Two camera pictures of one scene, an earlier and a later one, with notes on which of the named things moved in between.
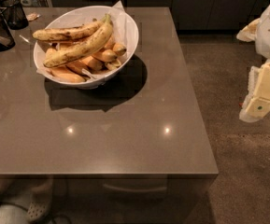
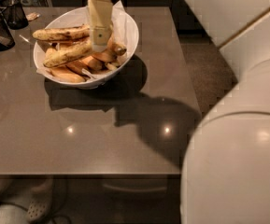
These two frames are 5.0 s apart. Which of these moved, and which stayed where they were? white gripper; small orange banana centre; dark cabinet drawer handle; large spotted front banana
Moved: white gripper
Stayed: small orange banana centre; large spotted front banana; dark cabinet drawer handle
